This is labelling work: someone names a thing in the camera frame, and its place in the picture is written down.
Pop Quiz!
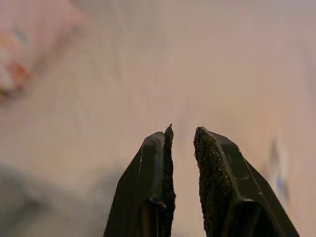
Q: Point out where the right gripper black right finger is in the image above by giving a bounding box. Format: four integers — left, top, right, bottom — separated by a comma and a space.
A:
192, 126, 301, 237

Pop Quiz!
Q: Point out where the pink patterned pillow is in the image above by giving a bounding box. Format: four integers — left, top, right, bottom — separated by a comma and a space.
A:
0, 0, 94, 99

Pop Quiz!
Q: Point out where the beige sheeted bed mattress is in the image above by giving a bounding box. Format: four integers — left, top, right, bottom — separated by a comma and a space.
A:
0, 0, 316, 237

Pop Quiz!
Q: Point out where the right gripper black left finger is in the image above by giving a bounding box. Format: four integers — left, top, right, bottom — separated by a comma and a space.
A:
103, 122, 177, 237

